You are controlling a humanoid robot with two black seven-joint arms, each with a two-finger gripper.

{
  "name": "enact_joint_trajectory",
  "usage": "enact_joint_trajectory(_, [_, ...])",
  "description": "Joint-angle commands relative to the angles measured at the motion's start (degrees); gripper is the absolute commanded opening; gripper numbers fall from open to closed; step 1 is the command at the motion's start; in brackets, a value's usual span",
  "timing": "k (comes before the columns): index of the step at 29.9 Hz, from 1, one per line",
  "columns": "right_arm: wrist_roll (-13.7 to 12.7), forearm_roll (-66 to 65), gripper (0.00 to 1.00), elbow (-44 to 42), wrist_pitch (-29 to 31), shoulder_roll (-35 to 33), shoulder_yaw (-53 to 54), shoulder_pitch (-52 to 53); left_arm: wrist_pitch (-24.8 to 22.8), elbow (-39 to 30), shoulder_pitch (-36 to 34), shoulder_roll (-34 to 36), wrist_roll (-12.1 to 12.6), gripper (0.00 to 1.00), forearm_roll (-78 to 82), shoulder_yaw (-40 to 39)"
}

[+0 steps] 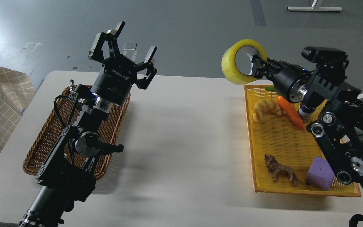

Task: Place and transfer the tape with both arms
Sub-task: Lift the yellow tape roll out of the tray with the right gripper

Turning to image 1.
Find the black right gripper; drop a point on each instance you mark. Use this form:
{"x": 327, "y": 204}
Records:
{"x": 287, "y": 78}

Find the brown wicker basket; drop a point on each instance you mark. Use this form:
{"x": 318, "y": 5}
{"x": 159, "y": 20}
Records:
{"x": 52, "y": 129}

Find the yellow tape roll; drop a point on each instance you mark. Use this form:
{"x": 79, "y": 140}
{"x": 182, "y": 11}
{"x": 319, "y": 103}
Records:
{"x": 237, "y": 63}

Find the yellow plastic basket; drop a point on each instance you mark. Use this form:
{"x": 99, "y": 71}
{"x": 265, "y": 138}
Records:
{"x": 278, "y": 136}

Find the small dark jar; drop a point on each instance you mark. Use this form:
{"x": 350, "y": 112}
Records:
{"x": 305, "y": 113}

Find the purple foam cube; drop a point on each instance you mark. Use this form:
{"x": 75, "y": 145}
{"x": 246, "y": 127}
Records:
{"x": 320, "y": 174}

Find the toy carrot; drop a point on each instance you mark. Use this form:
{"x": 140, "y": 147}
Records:
{"x": 289, "y": 109}

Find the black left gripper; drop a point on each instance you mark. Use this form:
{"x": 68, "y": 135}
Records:
{"x": 119, "y": 73}

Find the brown toy lion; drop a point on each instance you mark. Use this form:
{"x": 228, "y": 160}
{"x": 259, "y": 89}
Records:
{"x": 274, "y": 167}

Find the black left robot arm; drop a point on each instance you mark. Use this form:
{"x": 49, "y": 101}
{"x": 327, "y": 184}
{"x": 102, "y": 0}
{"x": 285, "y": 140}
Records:
{"x": 67, "y": 174}

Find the toy croissant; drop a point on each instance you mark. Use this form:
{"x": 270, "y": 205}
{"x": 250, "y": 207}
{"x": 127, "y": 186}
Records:
{"x": 264, "y": 106}

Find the white stand base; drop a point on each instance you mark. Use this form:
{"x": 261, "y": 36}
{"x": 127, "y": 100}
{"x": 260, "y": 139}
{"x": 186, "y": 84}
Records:
{"x": 313, "y": 7}

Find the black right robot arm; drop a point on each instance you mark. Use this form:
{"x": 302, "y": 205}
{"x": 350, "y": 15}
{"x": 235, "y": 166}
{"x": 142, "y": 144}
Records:
{"x": 338, "y": 129}

